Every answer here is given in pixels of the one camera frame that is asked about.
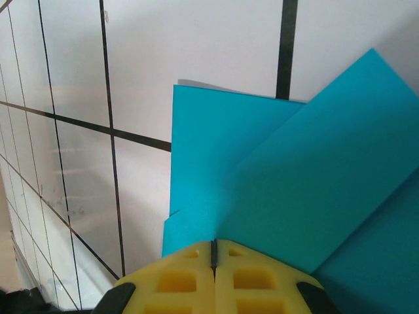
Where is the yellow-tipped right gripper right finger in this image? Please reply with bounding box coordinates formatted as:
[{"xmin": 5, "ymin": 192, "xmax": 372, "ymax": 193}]
[{"xmin": 213, "ymin": 238, "xmax": 325, "ymax": 314}]

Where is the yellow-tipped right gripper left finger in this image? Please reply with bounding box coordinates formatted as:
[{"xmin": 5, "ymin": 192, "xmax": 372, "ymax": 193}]
[{"xmin": 94, "ymin": 240, "xmax": 216, "ymax": 314}]

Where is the blue cloth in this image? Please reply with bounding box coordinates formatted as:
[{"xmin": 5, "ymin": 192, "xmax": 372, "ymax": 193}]
[{"xmin": 161, "ymin": 48, "xmax": 419, "ymax": 314}]

